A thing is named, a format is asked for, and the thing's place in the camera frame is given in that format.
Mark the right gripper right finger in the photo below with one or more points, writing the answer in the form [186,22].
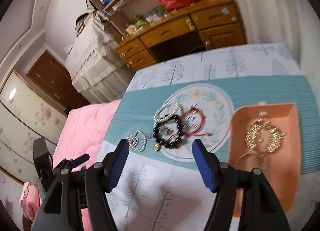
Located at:
[221,179]

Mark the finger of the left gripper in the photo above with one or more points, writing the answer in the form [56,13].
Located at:
[80,160]

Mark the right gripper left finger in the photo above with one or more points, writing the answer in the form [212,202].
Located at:
[100,179]

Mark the pink pillow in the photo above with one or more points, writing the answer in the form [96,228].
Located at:
[30,201]

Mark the pink plastic tray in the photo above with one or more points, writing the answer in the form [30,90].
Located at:
[268,137]

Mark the floral wardrobe sliding door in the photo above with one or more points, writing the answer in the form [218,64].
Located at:
[25,117]

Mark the white lace covered furniture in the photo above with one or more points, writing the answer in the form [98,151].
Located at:
[97,71]

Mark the tree pattern bed sheet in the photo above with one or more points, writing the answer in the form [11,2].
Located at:
[169,105]

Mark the brown wooden door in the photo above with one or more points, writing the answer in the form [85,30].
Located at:
[54,79]

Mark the wooden desk with drawers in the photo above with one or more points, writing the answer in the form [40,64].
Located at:
[206,25]

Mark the white curtain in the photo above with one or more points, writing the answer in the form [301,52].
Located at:
[291,22]

